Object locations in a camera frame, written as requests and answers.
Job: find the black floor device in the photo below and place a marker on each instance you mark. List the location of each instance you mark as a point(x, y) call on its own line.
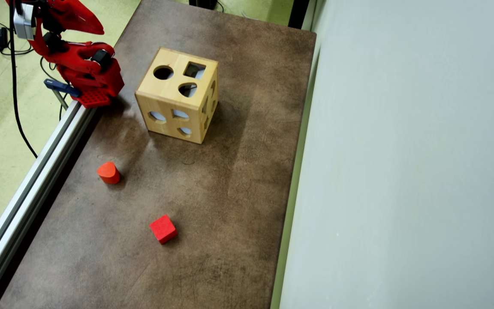
point(204, 3)

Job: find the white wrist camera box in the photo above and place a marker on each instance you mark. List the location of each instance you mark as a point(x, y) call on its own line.
point(24, 21)

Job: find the black power adapter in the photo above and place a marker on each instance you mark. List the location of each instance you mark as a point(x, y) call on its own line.
point(0, 37)

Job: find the blue clamp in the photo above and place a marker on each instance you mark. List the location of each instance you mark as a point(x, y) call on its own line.
point(60, 87)

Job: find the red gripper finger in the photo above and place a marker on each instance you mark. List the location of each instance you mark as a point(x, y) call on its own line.
point(82, 21)

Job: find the red robot arm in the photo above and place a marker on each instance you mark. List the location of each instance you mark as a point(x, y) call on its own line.
point(88, 73)

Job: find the red cube block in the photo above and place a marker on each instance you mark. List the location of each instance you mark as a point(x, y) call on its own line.
point(163, 228)

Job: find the wooden shape sorter box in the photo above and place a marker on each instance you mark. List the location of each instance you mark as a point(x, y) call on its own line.
point(174, 98)

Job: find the red teardrop block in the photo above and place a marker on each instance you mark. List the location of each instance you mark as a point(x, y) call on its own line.
point(108, 171)

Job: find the aluminium profile rail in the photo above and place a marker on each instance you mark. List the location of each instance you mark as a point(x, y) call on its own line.
point(24, 193)

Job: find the black post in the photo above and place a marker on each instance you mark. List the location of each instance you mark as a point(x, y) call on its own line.
point(298, 13)

